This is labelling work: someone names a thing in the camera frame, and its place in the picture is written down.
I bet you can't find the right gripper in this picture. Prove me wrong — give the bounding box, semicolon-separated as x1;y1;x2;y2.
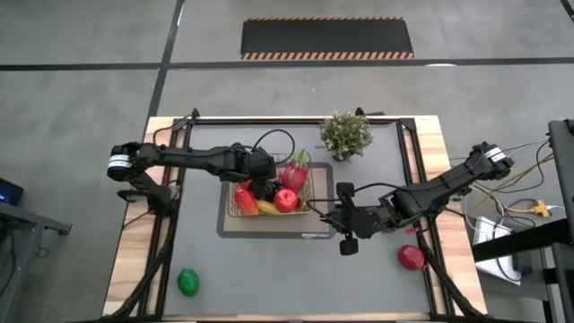
335;181;396;257

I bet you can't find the black grape bunch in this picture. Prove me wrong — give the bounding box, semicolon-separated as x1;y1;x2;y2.
248;178;284;202

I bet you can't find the red mango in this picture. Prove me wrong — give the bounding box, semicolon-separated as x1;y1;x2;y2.
234;187;261;217

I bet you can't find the pink dragon fruit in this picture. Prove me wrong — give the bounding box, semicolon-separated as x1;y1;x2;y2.
280;149;312;194

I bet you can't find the yellow banana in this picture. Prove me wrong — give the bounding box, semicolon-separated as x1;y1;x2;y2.
255;199;283;216

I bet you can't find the red lumpy round fruit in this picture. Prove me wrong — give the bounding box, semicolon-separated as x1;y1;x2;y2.
273;188;300;214

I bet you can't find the red speckled round fruit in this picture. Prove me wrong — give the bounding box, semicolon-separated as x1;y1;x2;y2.
397;244;427;272

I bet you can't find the green lime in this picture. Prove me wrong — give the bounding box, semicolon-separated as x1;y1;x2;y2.
177;267;201;298

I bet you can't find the brown baking mat grey border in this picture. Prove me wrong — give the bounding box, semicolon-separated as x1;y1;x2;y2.
216;161;337;240

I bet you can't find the potted green plant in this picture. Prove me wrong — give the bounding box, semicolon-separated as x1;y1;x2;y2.
318;109;375;163

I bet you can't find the white box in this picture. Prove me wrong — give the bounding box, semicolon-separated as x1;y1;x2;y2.
474;215;525;286

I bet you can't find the black hazard-striped floor mat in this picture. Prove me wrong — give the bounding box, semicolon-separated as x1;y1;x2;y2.
239;16;415;61

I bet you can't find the black desk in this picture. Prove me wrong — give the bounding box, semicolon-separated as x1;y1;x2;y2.
470;217;574;323

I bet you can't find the black upright stand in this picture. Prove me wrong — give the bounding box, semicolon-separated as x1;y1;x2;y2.
547;118;574;234

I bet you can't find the grey metal desk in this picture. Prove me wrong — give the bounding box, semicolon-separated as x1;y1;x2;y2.
0;200;73;323

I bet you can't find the blue-lit dark device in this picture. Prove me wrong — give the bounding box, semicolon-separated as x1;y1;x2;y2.
0;178;25;206

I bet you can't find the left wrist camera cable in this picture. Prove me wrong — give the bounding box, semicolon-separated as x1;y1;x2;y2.
253;128;297;165

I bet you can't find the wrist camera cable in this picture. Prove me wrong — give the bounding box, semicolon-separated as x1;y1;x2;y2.
352;181;407;195
253;128;297;165

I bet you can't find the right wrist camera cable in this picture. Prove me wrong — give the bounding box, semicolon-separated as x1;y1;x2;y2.
352;181;407;195

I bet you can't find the wire basket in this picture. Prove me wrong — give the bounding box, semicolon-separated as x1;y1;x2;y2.
226;152;315;220

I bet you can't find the black table frame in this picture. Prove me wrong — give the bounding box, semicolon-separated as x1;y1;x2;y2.
101;106;490;323

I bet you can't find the yellow cable splitter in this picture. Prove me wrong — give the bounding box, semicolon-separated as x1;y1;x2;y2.
506;199;553;220

